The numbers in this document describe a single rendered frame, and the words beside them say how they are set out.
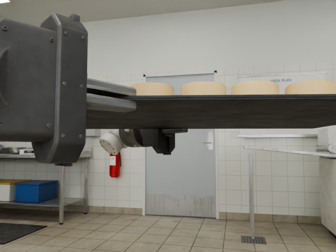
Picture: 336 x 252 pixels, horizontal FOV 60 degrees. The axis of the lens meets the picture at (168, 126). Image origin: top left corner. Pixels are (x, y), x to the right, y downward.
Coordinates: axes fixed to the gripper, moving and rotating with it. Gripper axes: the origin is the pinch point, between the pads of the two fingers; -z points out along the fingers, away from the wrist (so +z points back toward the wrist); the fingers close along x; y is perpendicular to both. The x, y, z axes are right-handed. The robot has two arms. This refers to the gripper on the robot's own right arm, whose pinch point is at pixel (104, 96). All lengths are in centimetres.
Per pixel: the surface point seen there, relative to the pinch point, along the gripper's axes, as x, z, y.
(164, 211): -93, -270, 297
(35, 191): -61, -121, 393
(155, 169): -34, -262, 308
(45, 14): 201, -135, 419
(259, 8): 193, -347, 182
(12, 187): -58, -102, 429
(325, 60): 112, -393, 116
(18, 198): -71, -106, 414
